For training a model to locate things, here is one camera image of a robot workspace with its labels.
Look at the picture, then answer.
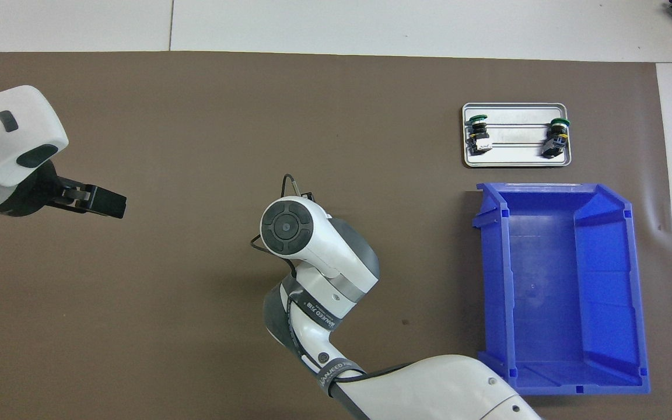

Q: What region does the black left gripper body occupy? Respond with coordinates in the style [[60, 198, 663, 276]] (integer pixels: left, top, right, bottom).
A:
[[0, 160, 64, 218]]

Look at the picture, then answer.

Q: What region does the green push button white block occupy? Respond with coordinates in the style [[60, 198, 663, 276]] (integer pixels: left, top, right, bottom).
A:
[[467, 115, 493, 156]]

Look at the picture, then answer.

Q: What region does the green push button dark block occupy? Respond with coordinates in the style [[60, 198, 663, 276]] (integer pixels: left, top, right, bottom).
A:
[[541, 118, 571, 159]]

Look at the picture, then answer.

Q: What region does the brown table mat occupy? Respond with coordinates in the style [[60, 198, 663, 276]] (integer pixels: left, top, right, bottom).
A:
[[0, 51, 672, 420]]

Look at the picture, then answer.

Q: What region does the grey metal tray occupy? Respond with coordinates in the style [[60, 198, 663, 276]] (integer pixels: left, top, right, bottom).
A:
[[461, 103, 572, 169]]

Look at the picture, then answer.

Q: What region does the blue plastic storage bin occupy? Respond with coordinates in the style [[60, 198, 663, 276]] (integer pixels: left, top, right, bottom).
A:
[[471, 182, 650, 396]]

